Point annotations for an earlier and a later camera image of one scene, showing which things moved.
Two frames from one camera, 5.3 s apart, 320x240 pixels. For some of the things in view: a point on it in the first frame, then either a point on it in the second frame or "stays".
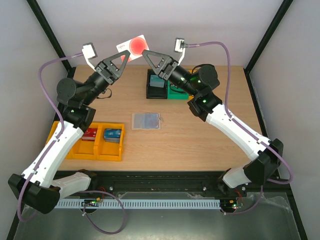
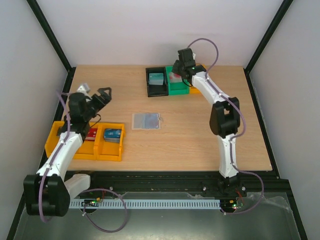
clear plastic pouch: [146, 121] stays
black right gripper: [168, 70] → [177, 68]
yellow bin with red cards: [85, 150] stays
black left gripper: [106, 72] → [107, 99]
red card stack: [90, 134] stays
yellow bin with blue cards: [104, 151] stays
